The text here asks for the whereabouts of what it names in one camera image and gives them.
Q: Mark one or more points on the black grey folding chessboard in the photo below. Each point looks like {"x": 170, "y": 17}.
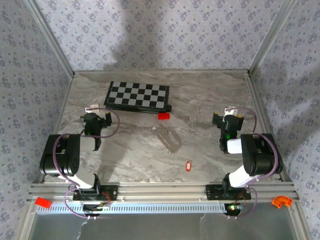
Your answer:
{"x": 137, "y": 96}

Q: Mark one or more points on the orange curved plastic piece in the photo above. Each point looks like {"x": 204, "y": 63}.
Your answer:
{"x": 277, "y": 201}

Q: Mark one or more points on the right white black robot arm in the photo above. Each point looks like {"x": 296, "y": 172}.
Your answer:
{"x": 260, "y": 155}

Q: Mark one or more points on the aluminium table side rail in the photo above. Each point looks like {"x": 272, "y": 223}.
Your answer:
{"x": 262, "y": 112}
{"x": 58, "y": 125}

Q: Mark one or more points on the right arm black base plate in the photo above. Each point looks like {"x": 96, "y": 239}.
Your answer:
{"x": 212, "y": 192}

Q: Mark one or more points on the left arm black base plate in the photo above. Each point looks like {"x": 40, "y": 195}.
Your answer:
{"x": 112, "y": 192}

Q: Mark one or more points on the red key tag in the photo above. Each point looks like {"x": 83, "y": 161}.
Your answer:
{"x": 188, "y": 166}

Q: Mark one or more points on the flat red plastic block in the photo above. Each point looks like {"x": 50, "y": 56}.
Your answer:
{"x": 43, "y": 202}

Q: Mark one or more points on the aluminium frame post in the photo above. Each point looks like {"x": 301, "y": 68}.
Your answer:
{"x": 53, "y": 42}
{"x": 270, "y": 37}

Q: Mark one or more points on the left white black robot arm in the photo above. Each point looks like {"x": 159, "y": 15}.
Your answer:
{"x": 60, "y": 160}

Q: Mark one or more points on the small red plastic block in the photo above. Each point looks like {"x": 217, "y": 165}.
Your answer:
{"x": 164, "y": 116}

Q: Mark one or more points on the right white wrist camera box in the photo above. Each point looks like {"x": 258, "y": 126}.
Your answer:
{"x": 230, "y": 111}

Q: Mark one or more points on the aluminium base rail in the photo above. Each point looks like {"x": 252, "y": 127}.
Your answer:
{"x": 162, "y": 191}

